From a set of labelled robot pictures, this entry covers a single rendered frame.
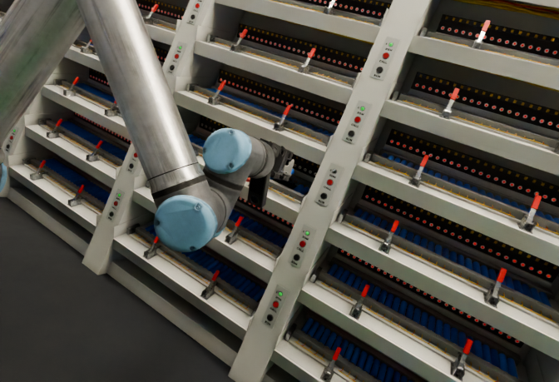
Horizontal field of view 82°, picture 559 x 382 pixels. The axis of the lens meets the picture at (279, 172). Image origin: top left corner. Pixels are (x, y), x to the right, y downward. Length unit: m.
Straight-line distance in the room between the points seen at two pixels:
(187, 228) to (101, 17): 0.34
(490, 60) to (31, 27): 1.03
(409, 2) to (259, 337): 1.05
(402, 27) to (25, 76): 0.91
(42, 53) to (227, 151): 0.41
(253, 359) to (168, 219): 0.68
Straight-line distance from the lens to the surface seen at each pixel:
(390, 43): 1.03
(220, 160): 0.62
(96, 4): 0.60
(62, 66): 1.84
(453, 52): 1.03
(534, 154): 0.99
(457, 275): 1.00
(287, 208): 0.98
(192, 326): 1.23
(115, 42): 0.57
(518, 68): 1.03
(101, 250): 1.40
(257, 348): 1.09
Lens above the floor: 0.67
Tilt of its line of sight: 2 degrees down
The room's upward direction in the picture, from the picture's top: 24 degrees clockwise
